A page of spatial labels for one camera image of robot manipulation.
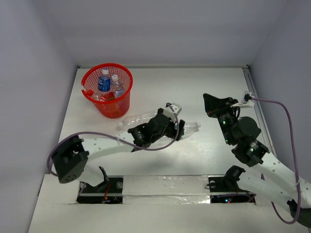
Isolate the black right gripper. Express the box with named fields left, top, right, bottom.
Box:
left=204, top=92, right=240, bottom=144

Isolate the green label clear bottle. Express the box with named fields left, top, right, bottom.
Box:
left=157, top=121, right=202, bottom=146

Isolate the purple label small bottle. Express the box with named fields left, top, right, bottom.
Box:
left=111, top=74, right=125, bottom=99

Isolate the red cap clear bottle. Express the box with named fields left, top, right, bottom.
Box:
left=86, top=90, right=110, bottom=101

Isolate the blue label clear bottle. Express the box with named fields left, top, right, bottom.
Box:
left=98, top=69, right=111, bottom=93

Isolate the orange juice bottle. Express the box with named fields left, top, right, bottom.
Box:
left=107, top=92, right=115, bottom=101

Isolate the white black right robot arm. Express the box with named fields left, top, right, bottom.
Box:
left=203, top=92, right=311, bottom=228

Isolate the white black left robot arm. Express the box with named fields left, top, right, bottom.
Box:
left=47, top=103, right=185, bottom=192

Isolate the clear unlabelled plastic bottle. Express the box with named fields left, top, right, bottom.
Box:
left=117, top=110, right=157, bottom=130

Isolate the red mesh plastic basket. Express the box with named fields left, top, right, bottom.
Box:
left=81, top=63, right=133, bottom=118

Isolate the silver foil tape strip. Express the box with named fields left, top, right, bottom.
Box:
left=122, top=176, right=210, bottom=205

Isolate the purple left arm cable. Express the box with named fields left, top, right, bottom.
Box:
left=47, top=103, right=180, bottom=176

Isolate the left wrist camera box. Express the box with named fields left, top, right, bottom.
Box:
left=163, top=102, right=182, bottom=122

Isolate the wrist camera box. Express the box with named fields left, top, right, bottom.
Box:
left=231, top=91, right=255, bottom=108
left=163, top=102, right=182, bottom=122

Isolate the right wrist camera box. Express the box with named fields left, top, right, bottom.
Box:
left=231, top=91, right=255, bottom=108

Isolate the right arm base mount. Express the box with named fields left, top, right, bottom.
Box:
left=205, top=166, right=256, bottom=204

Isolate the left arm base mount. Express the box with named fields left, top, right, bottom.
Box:
left=76, top=177, right=123, bottom=204

